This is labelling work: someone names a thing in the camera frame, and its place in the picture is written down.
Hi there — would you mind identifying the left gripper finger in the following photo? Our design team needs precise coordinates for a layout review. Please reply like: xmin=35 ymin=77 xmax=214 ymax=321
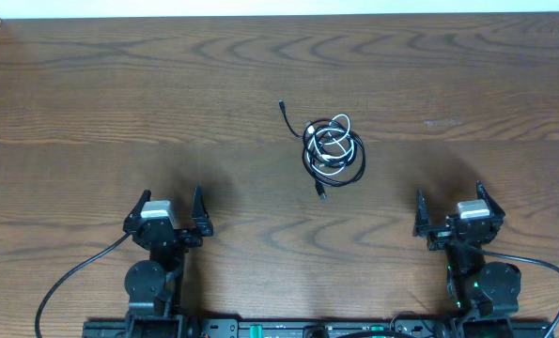
xmin=192 ymin=186 xmax=210 ymax=230
xmin=126 ymin=190 xmax=151 ymax=225

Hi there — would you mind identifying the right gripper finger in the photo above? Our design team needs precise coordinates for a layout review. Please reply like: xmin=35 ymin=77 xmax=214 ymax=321
xmin=414 ymin=190 xmax=430 ymax=228
xmin=475 ymin=180 xmax=505 ymax=218

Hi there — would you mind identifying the long black usb cable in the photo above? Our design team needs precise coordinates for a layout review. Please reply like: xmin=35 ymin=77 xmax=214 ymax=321
xmin=300 ymin=117 xmax=367 ymax=203

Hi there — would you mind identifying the white usb cable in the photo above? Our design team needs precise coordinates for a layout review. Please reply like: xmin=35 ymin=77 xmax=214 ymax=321
xmin=304 ymin=113 xmax=357 ymax=177

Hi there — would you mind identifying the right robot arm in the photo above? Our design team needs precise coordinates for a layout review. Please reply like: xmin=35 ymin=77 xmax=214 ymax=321
xmin=413 ymin=182 xmax=521 ymax=337

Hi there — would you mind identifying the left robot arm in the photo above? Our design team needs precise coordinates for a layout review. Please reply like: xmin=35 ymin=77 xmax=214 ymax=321
xmin=123 ymin=187 xmax=213 ymax=338

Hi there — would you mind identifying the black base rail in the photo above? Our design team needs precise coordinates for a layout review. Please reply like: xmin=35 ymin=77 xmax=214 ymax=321
xmin=82 ymin=315 xmax=549 ymax=338

